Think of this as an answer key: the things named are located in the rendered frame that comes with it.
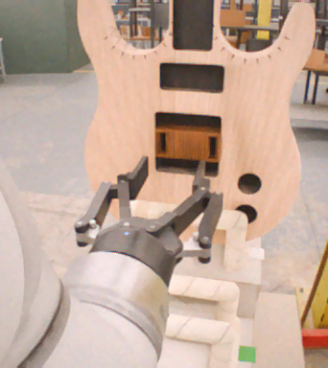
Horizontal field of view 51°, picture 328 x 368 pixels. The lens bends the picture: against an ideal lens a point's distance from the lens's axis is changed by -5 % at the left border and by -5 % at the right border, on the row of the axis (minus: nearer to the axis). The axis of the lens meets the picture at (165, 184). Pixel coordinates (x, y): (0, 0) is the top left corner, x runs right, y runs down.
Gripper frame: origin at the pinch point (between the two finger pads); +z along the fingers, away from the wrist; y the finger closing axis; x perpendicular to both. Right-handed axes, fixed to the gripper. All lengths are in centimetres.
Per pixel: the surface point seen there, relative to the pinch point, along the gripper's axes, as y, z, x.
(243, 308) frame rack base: 12.1, 4.5, -26.4
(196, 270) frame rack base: 3.4, 6.0, -20.4
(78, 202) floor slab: -114, 189, -129
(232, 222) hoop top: 8.6, 6.8, -10.5
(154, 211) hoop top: -3.8, 7.1, -10.1
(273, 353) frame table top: 19.4, 4.3, -37.8
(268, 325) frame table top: 18.3, 11.1, -37.7
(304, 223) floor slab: 64, 195, -131
